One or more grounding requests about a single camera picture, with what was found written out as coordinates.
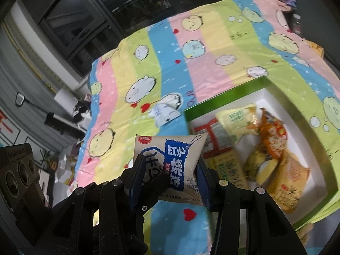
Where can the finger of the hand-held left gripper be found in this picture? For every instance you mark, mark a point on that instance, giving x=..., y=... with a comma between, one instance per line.
x=155, y=187

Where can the striped cartoon printed bedsheet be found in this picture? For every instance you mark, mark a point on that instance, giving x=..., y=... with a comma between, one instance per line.
x=212, y=45

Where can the yellow green snack packet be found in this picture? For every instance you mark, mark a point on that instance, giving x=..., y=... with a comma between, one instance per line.
x=228, y=167

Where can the black stick vacuum cleaner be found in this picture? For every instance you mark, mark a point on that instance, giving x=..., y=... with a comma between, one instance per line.
x=55, y=122

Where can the clear yellow-label snack packet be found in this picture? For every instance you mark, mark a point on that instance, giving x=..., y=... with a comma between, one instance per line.
x=267, y=174

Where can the orange-yellow snack packet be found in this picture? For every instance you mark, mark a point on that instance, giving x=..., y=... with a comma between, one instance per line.
x=289, y=186

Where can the white board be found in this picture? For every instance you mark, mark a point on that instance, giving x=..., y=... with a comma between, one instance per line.
x=65, y=91

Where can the white paper pile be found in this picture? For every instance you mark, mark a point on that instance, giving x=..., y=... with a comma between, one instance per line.
x=63, y=171

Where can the potted plant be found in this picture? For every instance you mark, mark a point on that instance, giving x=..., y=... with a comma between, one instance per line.
x=45, y=159

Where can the dark bottle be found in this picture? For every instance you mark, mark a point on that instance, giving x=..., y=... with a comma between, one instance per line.
x=296, y=24

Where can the green box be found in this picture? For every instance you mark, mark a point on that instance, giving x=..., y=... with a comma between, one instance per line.
x=305, y=138

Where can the white blue snack packet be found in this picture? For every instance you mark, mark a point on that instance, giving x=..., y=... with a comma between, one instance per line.
x=164, y=111
x=175, y=164

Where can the gold foil snack packet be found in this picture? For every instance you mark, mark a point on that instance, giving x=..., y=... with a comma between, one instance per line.
x=256, y=162

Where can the large pale yellow snack packet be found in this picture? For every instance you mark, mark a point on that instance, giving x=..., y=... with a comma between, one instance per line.
x=239, y=127

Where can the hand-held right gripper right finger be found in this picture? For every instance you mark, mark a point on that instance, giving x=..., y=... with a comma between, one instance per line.
x=203, y=186

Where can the orange snack packet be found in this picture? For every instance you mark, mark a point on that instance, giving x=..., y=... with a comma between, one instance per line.
x=273, y=135

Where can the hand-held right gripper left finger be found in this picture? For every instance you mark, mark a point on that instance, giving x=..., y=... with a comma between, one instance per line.
x=138, y=180

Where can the pile of clothes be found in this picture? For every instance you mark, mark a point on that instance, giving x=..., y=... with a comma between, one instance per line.
x=82, y=111

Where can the dark window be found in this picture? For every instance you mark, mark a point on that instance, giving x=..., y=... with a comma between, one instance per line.
x=79, y=18

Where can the red white snack packet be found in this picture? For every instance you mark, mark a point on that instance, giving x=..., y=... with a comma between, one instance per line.
x=209, y=135

